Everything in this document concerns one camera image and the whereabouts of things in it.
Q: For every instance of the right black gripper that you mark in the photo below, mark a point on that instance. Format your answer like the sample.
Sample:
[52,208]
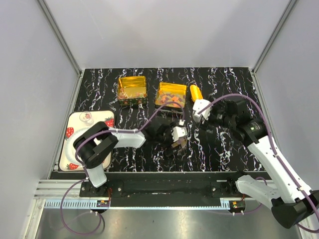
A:
[217,106]

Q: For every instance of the white paper plate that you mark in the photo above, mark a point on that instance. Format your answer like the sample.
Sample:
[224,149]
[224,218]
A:
[69,150]

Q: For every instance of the left aluminium frame post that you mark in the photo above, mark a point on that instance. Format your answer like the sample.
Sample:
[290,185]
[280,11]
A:
[58,34]

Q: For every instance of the gold tin with lollipops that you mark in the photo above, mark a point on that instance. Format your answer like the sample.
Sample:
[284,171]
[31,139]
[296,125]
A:
[132,90]

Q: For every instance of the small clear cup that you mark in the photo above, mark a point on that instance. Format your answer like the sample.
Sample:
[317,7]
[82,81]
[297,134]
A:
[86,118]

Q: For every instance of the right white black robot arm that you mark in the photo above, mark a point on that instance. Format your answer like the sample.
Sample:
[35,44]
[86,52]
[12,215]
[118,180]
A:
[292,200]

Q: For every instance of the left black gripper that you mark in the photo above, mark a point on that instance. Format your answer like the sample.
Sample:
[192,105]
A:
[169,131]

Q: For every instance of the right aluminium frame post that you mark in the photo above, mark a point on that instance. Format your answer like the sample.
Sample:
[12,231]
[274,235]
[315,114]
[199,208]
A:
[275,33]

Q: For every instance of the gold tin with gummies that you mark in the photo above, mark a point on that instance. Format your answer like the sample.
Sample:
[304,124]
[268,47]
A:
[173,93]

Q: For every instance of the black marble pattern mat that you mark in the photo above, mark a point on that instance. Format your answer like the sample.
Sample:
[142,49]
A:
[213,150]

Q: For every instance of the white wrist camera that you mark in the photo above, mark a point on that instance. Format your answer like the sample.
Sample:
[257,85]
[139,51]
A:
[179,131]
[198,113]

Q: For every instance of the aluminium frame post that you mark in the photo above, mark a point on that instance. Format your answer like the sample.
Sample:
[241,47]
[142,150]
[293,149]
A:
[58,34]
[275,33]

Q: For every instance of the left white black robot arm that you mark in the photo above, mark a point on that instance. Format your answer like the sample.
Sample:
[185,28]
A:
[97,142]

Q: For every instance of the clear plastic jar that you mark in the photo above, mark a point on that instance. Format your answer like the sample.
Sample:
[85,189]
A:
[176,148]

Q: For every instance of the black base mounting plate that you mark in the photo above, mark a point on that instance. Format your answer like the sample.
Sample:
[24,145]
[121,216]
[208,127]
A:
[160,189]

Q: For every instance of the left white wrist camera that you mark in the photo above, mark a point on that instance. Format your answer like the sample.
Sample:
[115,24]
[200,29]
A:
[179,131]

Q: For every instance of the white jar lid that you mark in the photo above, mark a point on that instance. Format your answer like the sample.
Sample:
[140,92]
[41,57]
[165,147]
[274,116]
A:
[182,141]

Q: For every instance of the aluminium rail base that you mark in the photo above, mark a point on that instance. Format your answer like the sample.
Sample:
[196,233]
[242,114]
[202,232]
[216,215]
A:
[67,194]

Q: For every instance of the strawberry pattern tray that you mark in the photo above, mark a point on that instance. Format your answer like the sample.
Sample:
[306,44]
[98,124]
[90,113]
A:
[75,124]

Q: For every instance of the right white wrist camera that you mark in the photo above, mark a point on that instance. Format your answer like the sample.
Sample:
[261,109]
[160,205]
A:
[198,113]

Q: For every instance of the yellow plastic scoop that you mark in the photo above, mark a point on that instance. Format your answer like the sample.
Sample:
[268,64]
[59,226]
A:
[195,93]

